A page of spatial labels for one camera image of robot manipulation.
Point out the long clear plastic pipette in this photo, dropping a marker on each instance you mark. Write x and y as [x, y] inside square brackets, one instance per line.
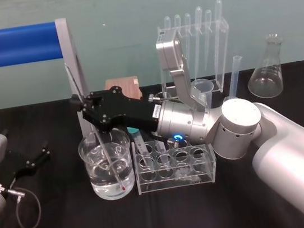
[219, 25]

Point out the glass beaker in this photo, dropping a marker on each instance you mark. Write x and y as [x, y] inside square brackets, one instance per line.
[122, 146]

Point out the glass conical flask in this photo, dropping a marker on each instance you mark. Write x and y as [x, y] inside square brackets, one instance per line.
[266, 81]

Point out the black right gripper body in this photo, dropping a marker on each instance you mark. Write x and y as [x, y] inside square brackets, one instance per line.
[131, 111]

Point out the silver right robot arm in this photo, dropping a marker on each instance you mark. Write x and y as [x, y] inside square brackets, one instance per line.
[275, 142]

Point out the glass thermometer red tip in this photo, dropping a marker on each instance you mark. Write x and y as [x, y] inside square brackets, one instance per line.
[111, 165]

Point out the grey tube stand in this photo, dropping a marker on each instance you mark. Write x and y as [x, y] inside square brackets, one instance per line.
[72, 60]

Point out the clear graduated cylinder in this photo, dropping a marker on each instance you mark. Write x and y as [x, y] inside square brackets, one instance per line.
[235, 74]

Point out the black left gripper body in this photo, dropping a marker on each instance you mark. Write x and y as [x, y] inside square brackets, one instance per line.
[19, 169]

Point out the brown wooden block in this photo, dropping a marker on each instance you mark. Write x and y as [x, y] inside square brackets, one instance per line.
[125, 85]

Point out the clear acrylic test tube rack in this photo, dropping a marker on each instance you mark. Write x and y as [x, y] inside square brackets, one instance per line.
[178, 177]

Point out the clear test tube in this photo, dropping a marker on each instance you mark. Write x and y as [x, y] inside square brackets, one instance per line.
[144, 154]
[162, 152]

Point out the small teal cap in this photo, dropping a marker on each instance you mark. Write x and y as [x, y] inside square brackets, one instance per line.
[131, 130]

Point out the clear acrylic pipette rack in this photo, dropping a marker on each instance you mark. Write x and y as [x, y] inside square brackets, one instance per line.
[221, 81]

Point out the blue plastic tube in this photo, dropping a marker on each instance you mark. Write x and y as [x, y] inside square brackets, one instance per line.
[9, 46]

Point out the clear water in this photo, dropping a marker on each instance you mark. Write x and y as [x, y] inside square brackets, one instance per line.
[102, 180]

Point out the small clear plastic beaker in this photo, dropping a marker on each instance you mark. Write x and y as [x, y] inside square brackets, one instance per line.
[203, 88]

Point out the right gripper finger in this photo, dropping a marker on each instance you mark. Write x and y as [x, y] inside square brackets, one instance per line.
[92, 99]
[92, 115]

